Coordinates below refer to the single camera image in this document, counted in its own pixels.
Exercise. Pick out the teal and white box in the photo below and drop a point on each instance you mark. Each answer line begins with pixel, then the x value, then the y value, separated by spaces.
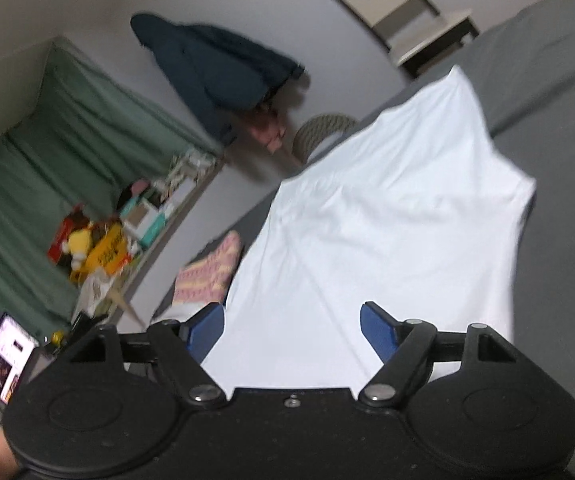
pixel 142 221

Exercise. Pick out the grey bumpy round stool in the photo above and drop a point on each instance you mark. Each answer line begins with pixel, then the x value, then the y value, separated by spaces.
pixel 316 131

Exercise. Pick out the green curtain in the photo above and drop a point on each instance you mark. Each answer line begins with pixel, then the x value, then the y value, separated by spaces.
pixel 87 139

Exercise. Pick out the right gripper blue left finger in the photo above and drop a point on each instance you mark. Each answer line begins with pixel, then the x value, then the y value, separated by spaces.
pixel 201 325

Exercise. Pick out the cream and black wooden chair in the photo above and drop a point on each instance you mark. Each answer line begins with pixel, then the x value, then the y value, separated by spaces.
pixel 415 34

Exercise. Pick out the beige canvas tote bag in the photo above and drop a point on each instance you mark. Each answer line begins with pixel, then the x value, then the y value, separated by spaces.
pixel 102 294

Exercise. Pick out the red cardboard box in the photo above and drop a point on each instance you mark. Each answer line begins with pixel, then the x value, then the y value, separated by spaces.
pixel 74 221

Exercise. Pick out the yellow plush toy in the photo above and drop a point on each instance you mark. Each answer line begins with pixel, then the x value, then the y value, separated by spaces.
pixel 77 247

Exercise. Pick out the dark grey bed sheet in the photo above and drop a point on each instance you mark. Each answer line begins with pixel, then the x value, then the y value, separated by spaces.
pixel 523 73

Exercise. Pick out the laptop with lit screen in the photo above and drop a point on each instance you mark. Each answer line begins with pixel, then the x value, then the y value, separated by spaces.
pixel 7 359

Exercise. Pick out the white sweatshirt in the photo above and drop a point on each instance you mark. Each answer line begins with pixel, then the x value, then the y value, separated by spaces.
pixel 418 213

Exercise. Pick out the pink striped folded sweater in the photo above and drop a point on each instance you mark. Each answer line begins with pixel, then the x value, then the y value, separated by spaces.
pixel 208 279

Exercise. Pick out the pink hanging garment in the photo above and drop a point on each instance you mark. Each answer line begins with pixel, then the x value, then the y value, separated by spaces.
pixel 266 126

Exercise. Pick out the yellow cardboard box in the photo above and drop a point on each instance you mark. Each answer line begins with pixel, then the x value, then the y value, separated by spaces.
pixel 109 251

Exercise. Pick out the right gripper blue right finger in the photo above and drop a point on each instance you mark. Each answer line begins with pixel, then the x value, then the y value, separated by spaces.
pixel 386 335

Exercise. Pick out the dark teal hanging jacket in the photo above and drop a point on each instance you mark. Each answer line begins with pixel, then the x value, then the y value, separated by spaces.
pixel 217 73

